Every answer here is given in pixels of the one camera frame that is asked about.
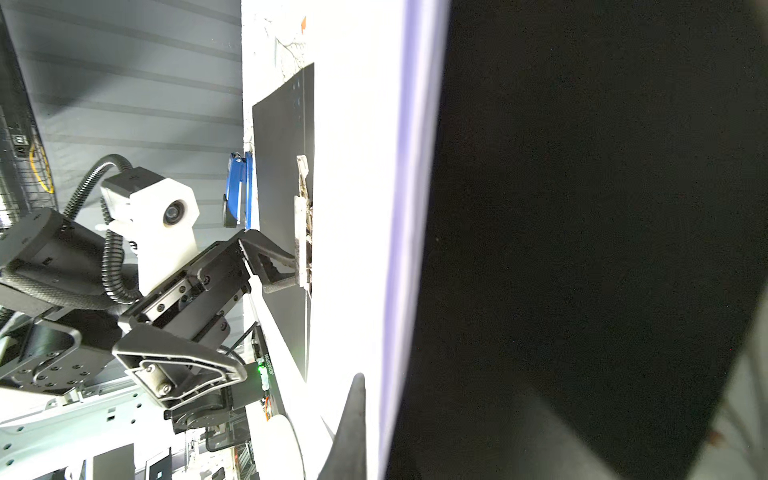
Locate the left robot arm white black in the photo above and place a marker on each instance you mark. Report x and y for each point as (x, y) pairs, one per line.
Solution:
(112, 308)

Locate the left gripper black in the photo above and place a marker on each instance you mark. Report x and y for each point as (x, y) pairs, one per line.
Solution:
(167, 354)

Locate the blue stapler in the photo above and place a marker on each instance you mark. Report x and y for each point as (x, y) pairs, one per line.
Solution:
(239, 189)

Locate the metal folder lever clip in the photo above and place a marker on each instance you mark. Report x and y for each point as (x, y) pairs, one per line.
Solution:
(302, 226)

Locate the blue folder black inside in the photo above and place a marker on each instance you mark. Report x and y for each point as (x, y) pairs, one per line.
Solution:
(283, 129)

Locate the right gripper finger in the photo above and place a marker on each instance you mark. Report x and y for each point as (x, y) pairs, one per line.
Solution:
(347, 458)

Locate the white printed paper stack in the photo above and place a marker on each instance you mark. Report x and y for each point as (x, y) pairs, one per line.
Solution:
(541, 235)

